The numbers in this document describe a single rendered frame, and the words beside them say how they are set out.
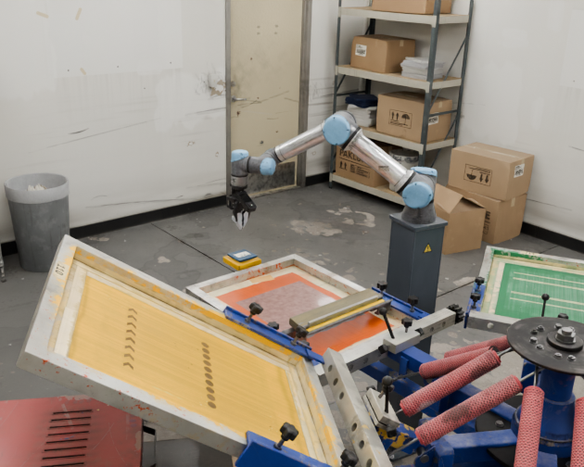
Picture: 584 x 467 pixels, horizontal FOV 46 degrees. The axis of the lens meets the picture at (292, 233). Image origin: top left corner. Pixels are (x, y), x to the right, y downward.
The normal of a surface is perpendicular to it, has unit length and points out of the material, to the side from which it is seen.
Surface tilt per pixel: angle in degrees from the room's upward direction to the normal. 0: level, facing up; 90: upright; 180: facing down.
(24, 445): 0
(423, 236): 90
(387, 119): 90
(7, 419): 0
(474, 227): 90
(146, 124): 90
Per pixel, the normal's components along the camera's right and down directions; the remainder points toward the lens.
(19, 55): 0.64, 0.30
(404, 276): -0.88, 0.15
